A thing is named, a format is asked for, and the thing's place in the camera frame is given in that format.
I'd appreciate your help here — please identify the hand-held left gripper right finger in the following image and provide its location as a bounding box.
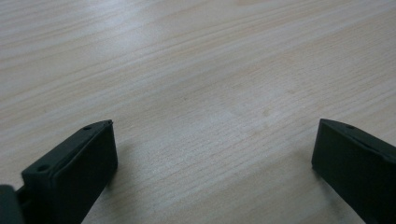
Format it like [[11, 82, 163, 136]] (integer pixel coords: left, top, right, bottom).
[[311, 118, 396, 224]]

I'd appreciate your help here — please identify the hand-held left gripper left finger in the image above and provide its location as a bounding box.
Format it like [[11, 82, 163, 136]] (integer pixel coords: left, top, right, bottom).
[[16, 119, 119, 224]]

